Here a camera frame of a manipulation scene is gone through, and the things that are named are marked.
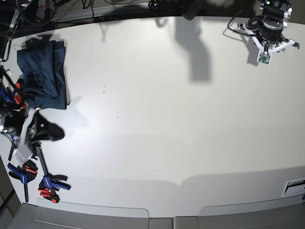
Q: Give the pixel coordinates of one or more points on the dark blue T-shirt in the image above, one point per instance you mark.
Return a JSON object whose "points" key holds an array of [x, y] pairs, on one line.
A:
{"points": [[42, 68]]}

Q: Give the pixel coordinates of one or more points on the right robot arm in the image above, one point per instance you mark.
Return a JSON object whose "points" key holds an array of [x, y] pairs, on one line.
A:
{"points": [[9, 21]]}

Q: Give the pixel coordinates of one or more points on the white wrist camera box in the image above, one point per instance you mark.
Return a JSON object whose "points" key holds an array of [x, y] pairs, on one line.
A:
{"points": [[264, 57], [22, 154]]}

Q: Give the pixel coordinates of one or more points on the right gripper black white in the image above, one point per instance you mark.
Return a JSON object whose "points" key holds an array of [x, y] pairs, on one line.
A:
{"points": [[12, 121]]}

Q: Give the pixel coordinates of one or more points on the white slotted table plate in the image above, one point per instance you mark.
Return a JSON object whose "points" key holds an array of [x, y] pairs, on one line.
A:
{"points": [[294, 187]]}

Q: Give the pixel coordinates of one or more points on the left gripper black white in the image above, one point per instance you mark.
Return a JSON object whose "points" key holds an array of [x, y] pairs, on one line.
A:
{"points": [[268, 38]]}

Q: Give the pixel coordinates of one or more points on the blue red bar clamp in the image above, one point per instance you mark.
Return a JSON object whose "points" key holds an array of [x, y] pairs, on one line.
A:
{"points": [[50, 184], [13, 147], [25, 174], [11, 95]]}

